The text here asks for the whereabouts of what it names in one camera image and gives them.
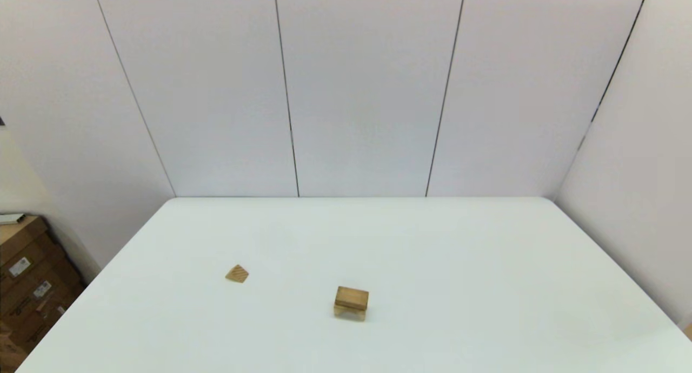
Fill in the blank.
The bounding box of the arched wooden building block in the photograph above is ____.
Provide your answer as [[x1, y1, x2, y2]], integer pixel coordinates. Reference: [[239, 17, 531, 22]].
[[334, 303, 368, 322]]

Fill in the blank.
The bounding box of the brown cardboard box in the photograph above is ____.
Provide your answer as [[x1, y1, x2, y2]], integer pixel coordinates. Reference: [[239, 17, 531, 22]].
[[0, 295, 87, 373], [0, 235, 68, 298], [0, 265, 86, 330], [0, 216, 50, 265]]

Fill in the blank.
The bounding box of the rectangular wooden building block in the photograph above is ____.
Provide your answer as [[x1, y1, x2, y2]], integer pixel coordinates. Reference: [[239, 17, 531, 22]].
[[335, 286, 370, 311]]

